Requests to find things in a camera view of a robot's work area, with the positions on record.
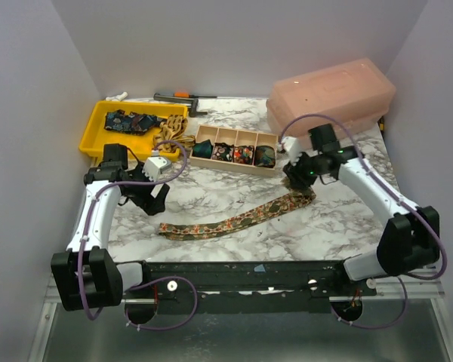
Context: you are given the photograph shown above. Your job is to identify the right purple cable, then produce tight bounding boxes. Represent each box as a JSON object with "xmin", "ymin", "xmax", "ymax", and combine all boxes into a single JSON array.
[{"xmin": 279, "ymin": 112, "xmax": 449, "ymax": 330}]

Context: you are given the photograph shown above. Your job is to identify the paisley flamingo patterned tie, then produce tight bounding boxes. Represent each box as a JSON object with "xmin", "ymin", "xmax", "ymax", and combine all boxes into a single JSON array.
[{"xmin": 158, "ymin": 186, "xmax": 316, "ymax": 241}]

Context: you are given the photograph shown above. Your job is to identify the red floral rolled tie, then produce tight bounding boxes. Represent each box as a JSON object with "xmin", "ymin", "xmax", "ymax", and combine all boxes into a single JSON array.
[{"xmin": 233, "ymin": 145, "xmax": 254, "ymax": 165}]

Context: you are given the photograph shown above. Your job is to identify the white plastic piece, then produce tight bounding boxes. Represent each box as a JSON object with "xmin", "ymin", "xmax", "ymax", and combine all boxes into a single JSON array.
[{"xmin": 105, "ymin": 91, "xmax": 128, "ymax": 102}]

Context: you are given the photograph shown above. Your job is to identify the green feather rolled tie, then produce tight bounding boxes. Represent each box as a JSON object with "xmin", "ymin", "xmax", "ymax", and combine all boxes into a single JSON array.
[{"xmin": 254, "ymin": 145, "xmax": 276, "ymax": 168}]

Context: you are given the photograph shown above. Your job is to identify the orange handled tool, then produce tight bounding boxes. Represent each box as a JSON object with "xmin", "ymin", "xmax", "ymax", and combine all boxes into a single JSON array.
[{"xmin": 153, "ymin": 92, "xmax": 217, "ymax": 104}]

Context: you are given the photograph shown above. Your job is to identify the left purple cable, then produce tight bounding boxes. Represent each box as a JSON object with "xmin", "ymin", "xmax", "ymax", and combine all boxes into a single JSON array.
[{"xmin": 76, "ymin": 140, "xmax": 199, "ymax": 333}]

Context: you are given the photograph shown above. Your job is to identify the aluminium rail frame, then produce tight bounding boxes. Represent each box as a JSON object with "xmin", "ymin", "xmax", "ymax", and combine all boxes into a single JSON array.
[{"xmin": 29, "ymin": 262, "xmax": 453, "ymax": 361}]

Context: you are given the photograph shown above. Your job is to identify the navy floral patterned tie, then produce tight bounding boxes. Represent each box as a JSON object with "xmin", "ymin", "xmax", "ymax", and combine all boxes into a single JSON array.
[{"xmin": 103, "ymin": 109, "xmax": 165, "ymax": 136}]

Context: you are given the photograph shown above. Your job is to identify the dark green rolled tie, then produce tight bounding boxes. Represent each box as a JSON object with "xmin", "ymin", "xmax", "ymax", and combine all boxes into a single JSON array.
[{"xmin": 192, "ymin": 139, "xmax": 213, "ymax": 159}]

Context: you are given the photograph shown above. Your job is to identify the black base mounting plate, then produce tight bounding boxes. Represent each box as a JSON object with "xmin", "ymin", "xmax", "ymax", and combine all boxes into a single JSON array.
[{"xmin": 125, "ymin": 261, "xmax": 376, "ymax": 314}]

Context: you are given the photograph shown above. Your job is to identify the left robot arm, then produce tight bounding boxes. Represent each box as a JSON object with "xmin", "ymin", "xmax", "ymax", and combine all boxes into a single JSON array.
[{"xmin": 51, "ymin": 143, "xmax": 172, "ymax": 311}]

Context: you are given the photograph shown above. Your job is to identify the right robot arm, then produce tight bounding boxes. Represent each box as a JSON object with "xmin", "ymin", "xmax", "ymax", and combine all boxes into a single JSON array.
[{"xmin": 279, "ymin": 124, "xmax": 440, "ymax": 296}]

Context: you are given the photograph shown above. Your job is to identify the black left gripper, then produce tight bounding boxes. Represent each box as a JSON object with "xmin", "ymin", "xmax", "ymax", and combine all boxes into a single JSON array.
[{"xmin": 124, "ymin": 162, "xmax": 170, "ymax": 215}]

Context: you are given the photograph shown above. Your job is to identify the pink translucent plastic box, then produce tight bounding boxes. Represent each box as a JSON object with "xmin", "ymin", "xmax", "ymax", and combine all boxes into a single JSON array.
[{"xmin": 266, "ymin": 58, "xmax": 396, "ymax": 148}]

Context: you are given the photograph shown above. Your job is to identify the black floral rolled tie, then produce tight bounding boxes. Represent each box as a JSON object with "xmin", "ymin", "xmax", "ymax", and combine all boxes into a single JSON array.
[{"xmin": 211, "ymin": 143, "xmax": 234, "ymax": 162}]

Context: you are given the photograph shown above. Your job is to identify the beige beetle patterned tie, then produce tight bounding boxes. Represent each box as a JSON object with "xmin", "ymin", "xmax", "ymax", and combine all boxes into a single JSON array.
[{"xmin": 153, "ymin": 115, "xmax": 196, "ymax": 153}]

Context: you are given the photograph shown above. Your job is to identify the purple cable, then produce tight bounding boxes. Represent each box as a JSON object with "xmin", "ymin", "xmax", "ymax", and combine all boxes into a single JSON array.
[
  {"xmin": 279, "ymin": 112, "xmax": 449, "ymax": 330},
  {"xmin": 76, "ymin": 140, "xmax": 199, "ymax": 333}
]

